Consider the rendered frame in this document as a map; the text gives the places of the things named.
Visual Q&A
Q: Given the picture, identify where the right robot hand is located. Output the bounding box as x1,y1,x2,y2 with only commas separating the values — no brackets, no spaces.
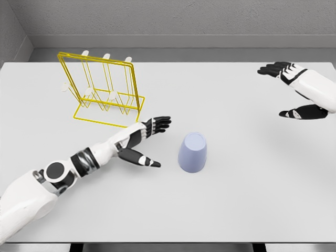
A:
257,61,336,119

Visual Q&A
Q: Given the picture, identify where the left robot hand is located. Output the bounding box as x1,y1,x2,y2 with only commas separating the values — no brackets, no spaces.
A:
104,115,172,169

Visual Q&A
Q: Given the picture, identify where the lavender plastic cup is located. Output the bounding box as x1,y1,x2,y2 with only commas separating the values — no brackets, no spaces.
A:
177,132,207,174

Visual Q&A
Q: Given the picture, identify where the yellow wire cup holder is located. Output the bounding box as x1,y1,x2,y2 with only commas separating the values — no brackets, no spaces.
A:
57,50,146,129

